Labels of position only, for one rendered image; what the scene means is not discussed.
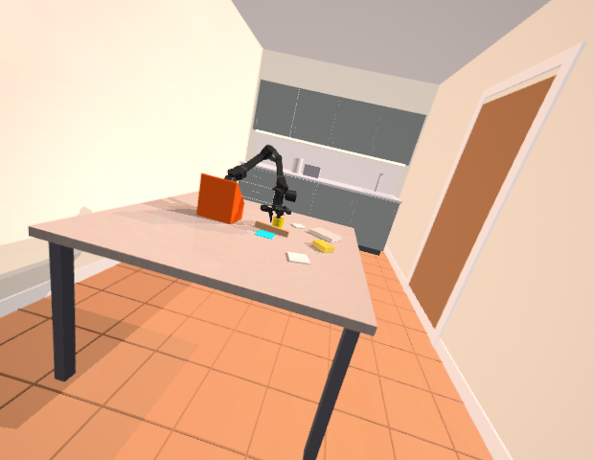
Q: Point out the orange flat bar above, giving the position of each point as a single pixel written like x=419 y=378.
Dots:
x=272 y=228

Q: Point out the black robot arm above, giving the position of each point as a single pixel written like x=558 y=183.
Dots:
x=281 y=188

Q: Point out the yellow block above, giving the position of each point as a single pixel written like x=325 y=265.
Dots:
x=323 y=246

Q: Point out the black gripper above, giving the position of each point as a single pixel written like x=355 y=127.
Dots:
x=269 y=210

